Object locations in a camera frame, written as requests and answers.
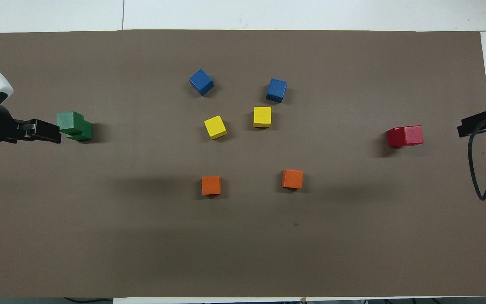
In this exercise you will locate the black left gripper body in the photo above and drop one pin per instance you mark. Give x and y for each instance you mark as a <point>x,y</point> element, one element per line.
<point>0,128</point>

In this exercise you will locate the green wooden block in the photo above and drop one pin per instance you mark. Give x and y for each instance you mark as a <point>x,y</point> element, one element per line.
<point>83,135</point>
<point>69,121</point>

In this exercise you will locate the red wooden block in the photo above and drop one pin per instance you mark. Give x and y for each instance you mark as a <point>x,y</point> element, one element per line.
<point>390,138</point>
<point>412,135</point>

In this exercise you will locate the blue wooden block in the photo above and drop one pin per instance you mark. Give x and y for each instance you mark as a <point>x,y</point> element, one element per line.
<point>276,90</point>
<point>201,82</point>

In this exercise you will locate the yellow wooden block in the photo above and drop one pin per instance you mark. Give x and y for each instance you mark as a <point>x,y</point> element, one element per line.
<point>215,127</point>
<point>262,117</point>

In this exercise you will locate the orange wooden block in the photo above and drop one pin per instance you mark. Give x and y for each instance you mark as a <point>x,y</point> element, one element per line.
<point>211,185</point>
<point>292,179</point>

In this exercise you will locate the brown paper mat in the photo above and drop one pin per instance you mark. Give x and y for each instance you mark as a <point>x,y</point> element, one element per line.
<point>268,245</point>

